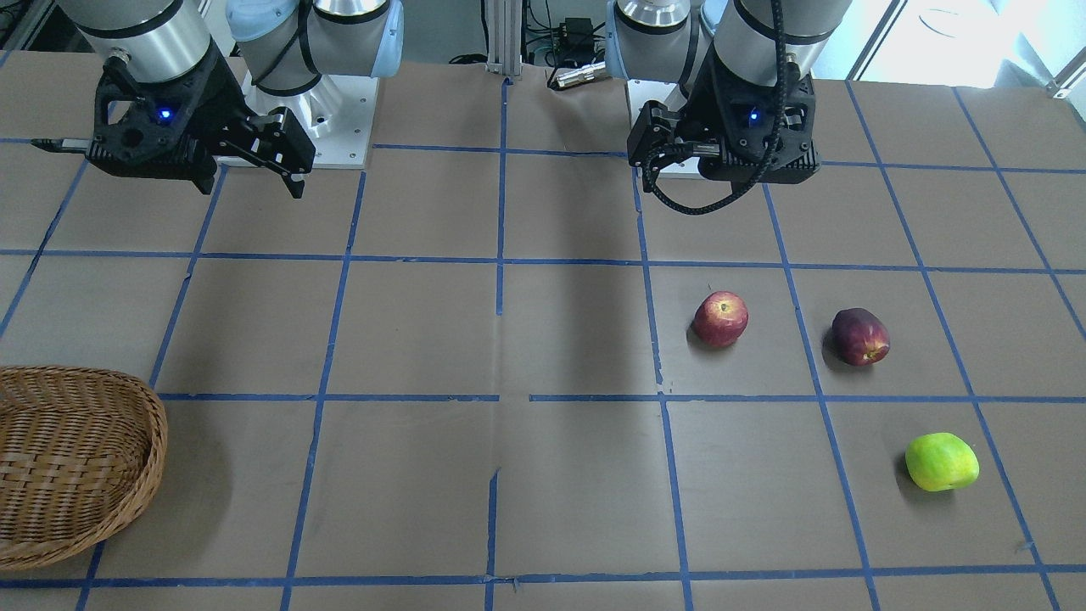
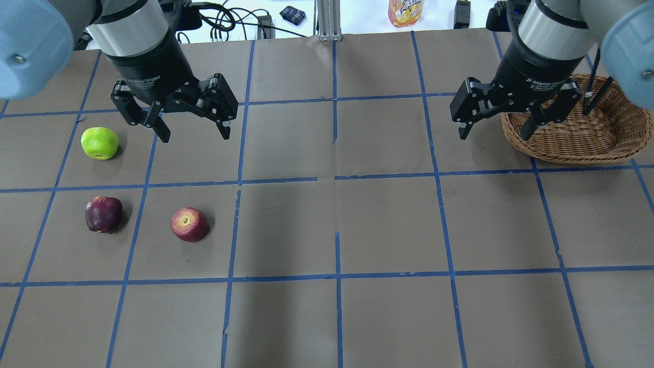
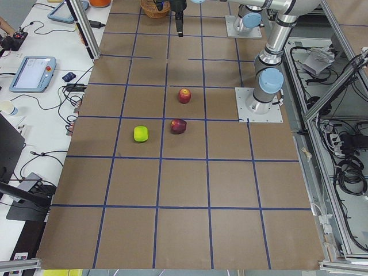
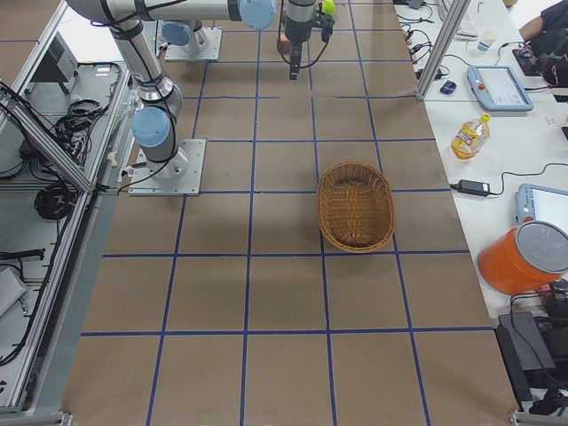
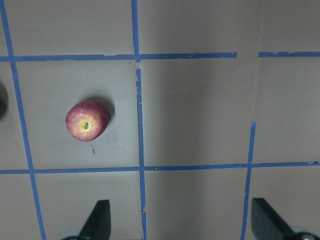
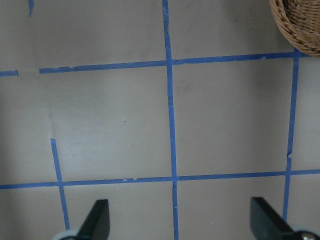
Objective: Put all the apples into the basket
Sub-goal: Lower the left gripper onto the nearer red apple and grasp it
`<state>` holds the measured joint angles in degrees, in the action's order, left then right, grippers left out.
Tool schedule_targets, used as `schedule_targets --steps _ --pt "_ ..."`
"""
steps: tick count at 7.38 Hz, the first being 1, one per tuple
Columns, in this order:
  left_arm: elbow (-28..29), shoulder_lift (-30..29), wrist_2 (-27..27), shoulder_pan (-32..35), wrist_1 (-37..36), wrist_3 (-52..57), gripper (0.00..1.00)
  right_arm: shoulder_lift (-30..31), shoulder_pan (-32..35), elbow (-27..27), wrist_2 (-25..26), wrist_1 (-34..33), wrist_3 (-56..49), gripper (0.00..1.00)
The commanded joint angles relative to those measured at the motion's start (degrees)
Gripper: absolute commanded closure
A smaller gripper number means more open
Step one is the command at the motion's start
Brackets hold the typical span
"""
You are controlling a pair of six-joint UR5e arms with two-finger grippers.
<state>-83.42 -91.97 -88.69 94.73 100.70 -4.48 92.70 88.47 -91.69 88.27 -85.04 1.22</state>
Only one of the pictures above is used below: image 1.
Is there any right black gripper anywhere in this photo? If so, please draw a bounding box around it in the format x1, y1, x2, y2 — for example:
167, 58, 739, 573
87, 52, 316, 199

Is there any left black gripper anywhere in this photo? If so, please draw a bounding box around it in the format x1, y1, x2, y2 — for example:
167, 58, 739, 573
628, 51, 821, 184

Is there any dark red apple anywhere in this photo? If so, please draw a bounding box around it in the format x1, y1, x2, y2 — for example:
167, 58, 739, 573
831, 308, 891, 367

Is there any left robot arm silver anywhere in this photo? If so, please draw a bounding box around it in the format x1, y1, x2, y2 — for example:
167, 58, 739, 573
605, 1, 850, 186

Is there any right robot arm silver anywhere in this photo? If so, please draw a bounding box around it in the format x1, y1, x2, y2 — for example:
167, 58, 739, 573
34, 1, 405, 198

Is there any wicker basket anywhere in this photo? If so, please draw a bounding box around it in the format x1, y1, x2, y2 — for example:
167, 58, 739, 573
1, 365, 168, 571

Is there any silver cylinder connector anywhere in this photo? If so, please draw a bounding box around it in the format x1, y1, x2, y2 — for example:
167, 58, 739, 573
547, 62, 611, 92

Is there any black power adapter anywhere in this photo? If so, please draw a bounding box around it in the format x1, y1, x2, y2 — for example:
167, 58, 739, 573
557, 17, 595, 54

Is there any green apple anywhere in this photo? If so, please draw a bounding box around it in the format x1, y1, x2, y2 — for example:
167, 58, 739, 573
904, 432, 981, 492

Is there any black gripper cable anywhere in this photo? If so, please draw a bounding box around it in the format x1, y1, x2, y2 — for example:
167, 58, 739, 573
642, 0, 794, 215

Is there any aluminium frame post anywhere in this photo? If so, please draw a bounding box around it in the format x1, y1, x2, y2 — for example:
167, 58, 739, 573
484, 0, 526, 82

